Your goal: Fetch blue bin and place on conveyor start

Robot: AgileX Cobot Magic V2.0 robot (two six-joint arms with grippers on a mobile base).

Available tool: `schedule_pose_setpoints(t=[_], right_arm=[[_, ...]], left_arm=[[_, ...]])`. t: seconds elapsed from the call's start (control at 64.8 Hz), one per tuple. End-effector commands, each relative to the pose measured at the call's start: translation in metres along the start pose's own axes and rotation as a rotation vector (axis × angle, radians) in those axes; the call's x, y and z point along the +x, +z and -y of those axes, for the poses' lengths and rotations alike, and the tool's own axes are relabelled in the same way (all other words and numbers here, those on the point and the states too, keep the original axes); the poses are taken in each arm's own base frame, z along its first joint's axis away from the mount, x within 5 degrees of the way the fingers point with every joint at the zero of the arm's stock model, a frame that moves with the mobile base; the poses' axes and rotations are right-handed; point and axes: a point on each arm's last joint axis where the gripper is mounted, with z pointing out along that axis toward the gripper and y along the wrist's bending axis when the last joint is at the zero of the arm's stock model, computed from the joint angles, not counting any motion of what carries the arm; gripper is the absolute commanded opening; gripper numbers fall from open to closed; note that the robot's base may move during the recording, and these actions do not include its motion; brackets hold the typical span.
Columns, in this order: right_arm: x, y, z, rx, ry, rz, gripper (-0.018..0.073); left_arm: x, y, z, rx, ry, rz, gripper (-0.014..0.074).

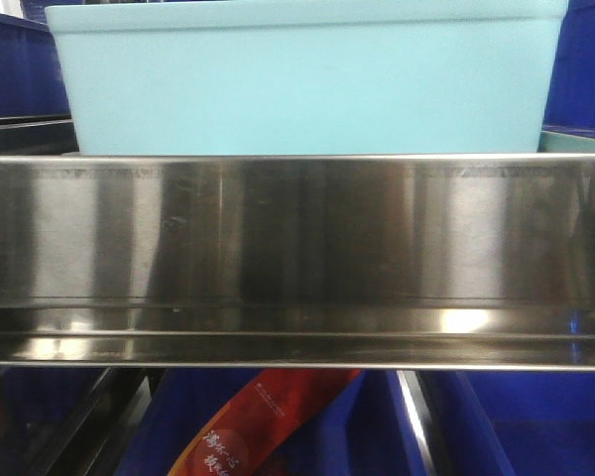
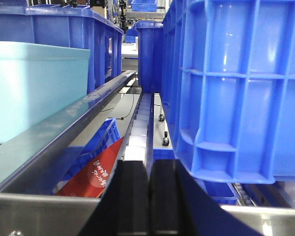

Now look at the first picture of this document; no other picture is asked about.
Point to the dark blue bin upper right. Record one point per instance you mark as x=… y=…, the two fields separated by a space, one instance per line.
x=571 y=97

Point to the stainless steel shelf rail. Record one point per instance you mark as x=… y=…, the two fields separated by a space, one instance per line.
x=483 y=261

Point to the dark blue bin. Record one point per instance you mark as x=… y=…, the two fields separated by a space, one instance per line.
x=30 y=78
x=515 y=423
x=34 y=403
x=571 y=97
x=365 y=431

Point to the dark blue bin upper left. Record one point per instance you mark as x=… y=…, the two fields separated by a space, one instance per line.
x=30 y=78

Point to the red printed snack package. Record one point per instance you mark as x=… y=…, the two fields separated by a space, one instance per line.
x=241 y=436

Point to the dark blue bin lower right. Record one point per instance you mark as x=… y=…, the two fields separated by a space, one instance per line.
x=515 y=423

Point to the dark blue bin lower middle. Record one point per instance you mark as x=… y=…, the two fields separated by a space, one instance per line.
x=365 y=431

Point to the dark blue bin lower left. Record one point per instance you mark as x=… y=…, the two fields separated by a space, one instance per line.
x=34 y=403

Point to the light blue plastic bin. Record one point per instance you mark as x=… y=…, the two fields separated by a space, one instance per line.
x=227 y=78

